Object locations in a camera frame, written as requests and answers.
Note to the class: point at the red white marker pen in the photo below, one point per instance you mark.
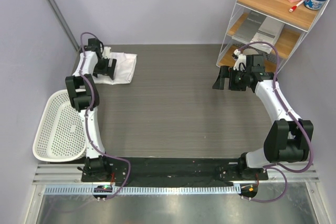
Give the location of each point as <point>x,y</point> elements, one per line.
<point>292,9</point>

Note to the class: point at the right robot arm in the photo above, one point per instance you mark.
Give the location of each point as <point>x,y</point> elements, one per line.
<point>289,138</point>

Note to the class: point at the light grey booklet stack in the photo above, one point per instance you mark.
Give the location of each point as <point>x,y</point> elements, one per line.
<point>269,32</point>

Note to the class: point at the white perforated plastic basket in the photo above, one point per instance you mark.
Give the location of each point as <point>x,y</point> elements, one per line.
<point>60,136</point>

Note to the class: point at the white long sleeve shirt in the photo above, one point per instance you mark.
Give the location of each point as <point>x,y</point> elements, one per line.
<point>124,70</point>

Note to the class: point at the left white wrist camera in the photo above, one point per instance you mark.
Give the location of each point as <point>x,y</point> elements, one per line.
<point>107,53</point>

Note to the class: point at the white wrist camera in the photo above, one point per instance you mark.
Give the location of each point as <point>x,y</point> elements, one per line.
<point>107,53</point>
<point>240,61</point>

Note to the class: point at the grey wall corner strip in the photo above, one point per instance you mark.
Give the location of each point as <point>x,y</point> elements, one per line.
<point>59,16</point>

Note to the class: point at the white wire wooden shelf rack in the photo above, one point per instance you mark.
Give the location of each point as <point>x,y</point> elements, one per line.
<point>297,25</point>

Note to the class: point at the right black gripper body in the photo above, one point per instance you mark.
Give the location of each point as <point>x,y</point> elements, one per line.
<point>238,80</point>

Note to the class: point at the slotted grey cable duct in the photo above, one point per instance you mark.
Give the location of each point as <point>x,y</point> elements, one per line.
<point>101,190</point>

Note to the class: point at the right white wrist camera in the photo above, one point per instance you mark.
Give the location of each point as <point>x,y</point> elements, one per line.
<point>240,61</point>

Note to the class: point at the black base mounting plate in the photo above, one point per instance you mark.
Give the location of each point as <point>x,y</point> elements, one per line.
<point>170,172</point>

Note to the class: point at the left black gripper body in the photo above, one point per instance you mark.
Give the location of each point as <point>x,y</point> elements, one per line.
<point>101,68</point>

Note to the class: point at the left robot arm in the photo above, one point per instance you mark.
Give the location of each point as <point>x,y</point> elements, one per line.
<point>84,98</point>

